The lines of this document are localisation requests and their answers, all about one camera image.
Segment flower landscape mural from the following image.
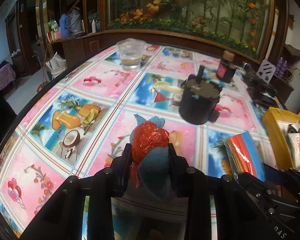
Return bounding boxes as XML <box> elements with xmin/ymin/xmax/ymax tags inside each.
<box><xmin>106</xmin><ymin>0</ymin><xmax>270</xmax><ymax>55</ymax></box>

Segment gold door frame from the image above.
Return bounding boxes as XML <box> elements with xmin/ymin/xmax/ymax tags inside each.
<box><xmin>36</xmin><ymin>0</ymin><xmax>53</xmax><ymax>45</ymax></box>

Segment grey perforated phone stand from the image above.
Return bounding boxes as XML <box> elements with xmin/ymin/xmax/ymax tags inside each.
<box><xmin>256</xmin><ymin>59</ymin><xmax>277</xmax><ymax>83</ymax></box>

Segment blue towel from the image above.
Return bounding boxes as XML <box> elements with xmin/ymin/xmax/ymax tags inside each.
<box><xmin>130</xmin><ymin>114</ymin><xmax>170</xmax><ymax>200</ymax></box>

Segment clear plastic cup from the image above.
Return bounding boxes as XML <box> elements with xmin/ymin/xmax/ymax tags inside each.
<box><xmin>116</xmin><ymin>38</ymin><xmax>147</xmax><ymax>71</ymax></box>

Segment grey thermos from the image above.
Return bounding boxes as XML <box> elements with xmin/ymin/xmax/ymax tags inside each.
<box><xmin>66</xmin><ymin>7</ymin><xmax>84</xmax><ymax>37</ymax></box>

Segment pink box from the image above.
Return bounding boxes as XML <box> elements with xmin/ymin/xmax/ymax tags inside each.
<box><xmin>47</xmin><ymin>31</ymin><xmax>63</xmax><ymax>41</ymax></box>

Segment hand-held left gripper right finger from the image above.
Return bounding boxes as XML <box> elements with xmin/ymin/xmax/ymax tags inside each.
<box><xmin>169</xmin><ymin>144</ymin><xmax>264</xmax><ymax>240</ymax></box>

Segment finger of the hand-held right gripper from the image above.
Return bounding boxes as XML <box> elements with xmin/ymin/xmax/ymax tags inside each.
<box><xmin>262</xmin><ymin>164</ymin><xmax>300</xmax><ymax>189</ymax></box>

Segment yellow taped cardboard box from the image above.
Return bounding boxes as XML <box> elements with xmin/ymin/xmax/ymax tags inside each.
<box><xmin>262</xmin><ymin>107</ymin><xmax>300</xmax><ymax>170</ymax></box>

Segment brown cardboard box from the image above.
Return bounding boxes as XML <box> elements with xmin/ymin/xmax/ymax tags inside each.
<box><xmin>284</xmin><ymin>44</ymin><xmax>300</xmax><ymax>63</ymax></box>

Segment blue thermos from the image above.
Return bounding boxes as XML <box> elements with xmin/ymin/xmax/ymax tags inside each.
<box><xmin>59</xmin><ymin>14</ymin><xmax>69</xmax><ymax>39</ymax></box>

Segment white sack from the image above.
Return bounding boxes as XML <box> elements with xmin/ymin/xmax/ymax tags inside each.
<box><xmin>45</xmin><ymin>52</ymin><xmax>67</xmax><ymax>83</ymax></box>

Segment pink patterned cloth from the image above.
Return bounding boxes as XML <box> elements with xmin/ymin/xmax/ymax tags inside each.
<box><xmin>0</xmin><ymin>64</ymin><xmax>17</xmax><ymax>92</ymax></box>

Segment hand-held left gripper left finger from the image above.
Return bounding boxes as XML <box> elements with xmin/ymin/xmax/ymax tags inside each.
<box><xmin>20</xmin><ymin>144</ymin><xmax>134</xmax><ymax>240</ymax></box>

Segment black pouch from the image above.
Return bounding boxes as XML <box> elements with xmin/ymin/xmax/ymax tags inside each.
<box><xmin>241</xmin><ymin>64</ymin><xmax>265</xmax><ymax>93</ymax></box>

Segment white roll yellow bands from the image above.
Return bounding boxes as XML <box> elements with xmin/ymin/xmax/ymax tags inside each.
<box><xmin>270</xmin><ymin>7</ymin><xmax>280</xmax><ymax>48</ymax></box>

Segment dark bottle with cork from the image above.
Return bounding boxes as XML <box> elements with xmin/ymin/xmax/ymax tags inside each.
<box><xmin>216</xmin><ymin>50</ymin><xmax>237</xmax><ymax>83</ymax></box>

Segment dark speckled scourer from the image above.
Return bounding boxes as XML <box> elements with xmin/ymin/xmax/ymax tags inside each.
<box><xmin>286</xmin><ymin>124</ymin><xmax>300</xmax><ymax>137</ymax></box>

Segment red plastic bag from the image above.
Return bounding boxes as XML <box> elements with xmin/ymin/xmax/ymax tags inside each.
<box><xmin>130</xmin><ymin>121</ymin><xmax>170</xmax><ymax>189</ymax></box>

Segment white red print packet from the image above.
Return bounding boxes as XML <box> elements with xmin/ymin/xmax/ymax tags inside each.
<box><xmin>285</xmin><ymin>132</ymin><xmax>300</xmax><ymax>170</ymax></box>

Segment black cylindrical container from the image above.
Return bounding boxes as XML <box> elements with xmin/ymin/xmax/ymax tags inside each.
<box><xmin>179</xmin><ymin>65</ymin><xmax>223</xmax><ymax>125</ymax></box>

